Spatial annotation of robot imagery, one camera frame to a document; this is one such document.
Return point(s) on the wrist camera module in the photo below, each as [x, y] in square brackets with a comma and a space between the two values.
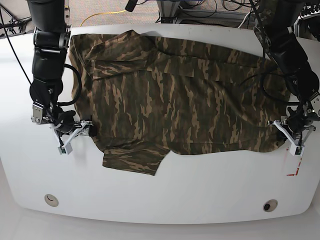
[296, 150]
[65, 149]

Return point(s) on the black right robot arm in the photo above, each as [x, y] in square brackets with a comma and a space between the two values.
[51, 42]

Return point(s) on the camouflage T-shirt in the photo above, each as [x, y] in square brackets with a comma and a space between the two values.
[152, 95]

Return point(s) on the black tripod stand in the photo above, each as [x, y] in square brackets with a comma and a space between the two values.
[16, 17]

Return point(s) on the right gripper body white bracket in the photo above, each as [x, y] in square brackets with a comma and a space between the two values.
[65, 127]

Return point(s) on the aluminium frame post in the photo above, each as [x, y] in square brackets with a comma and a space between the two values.
[167, 10]

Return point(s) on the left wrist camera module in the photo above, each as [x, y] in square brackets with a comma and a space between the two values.
[296, 150]

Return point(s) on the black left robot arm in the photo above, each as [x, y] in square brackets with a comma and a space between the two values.
[274, 29]

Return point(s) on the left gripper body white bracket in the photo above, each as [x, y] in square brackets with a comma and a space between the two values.
[296, 130]

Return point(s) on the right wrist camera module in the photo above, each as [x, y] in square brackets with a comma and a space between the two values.
[65, 149]

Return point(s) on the red tape rectangle marking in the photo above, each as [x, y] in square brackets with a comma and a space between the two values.
[292, 165]

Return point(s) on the table grommet hole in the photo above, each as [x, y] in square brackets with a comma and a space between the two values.
[51, 200]
[270, 205]

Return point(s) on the left table grommet hole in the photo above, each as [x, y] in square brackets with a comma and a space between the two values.
[51, 200]

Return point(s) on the right table grommet hole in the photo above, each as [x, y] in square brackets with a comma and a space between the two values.
[270, 205]

